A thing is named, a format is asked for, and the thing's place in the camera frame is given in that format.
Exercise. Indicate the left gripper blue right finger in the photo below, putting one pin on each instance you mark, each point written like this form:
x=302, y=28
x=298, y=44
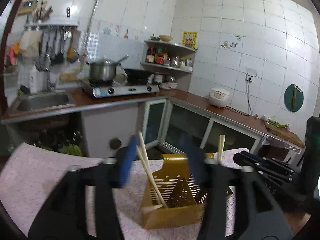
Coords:
x=196, y=158

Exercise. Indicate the black wok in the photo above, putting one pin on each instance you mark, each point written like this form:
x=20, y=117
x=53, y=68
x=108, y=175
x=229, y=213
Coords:
x=137, y=77

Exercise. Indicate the floral pink tablecloth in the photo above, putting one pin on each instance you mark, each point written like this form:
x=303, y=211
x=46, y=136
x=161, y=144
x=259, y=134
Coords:
x=31, y=173

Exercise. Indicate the steel cooking pot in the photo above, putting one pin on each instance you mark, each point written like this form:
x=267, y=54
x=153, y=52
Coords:
x=104, y=69

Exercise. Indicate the thin bamboo chopstick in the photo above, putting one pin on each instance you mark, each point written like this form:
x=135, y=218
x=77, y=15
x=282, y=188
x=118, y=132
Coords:
x=220, y=147

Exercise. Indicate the white soap bottle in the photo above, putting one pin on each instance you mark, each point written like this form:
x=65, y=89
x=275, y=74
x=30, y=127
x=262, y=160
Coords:
x=33, y=80

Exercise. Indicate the round green cutting board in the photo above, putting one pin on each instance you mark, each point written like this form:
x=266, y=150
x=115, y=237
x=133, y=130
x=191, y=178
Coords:
x=293, y=98

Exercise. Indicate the gas stove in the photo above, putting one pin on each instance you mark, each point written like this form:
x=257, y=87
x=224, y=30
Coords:
x=116, y=89

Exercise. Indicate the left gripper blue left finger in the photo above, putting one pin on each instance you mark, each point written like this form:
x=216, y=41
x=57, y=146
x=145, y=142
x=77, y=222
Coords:
x=126, y=156

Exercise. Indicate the yellow perforated utensil holder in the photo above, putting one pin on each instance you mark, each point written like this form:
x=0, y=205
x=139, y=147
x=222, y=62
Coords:
x=185, y=199

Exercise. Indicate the wall power socket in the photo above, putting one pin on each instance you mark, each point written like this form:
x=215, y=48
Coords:
x=250, y=74

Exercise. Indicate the wooden cutting board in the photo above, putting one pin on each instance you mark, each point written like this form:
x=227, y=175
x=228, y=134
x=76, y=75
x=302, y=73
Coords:
x=284, y=134

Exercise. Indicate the corner shelf with condiments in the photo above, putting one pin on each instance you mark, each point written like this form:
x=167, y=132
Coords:
x=169, y=59

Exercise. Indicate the steel sink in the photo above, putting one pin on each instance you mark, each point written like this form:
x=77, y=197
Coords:
x=41, y=102

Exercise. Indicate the yellow wall poster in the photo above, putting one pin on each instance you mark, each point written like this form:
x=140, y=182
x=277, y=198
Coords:
x=189, y=39

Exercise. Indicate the white rice cooker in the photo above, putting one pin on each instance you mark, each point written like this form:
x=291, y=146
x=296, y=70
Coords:
x=218, y=97

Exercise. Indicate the hanging utensil rack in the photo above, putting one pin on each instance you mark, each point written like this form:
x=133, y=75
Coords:
x=55, y=32

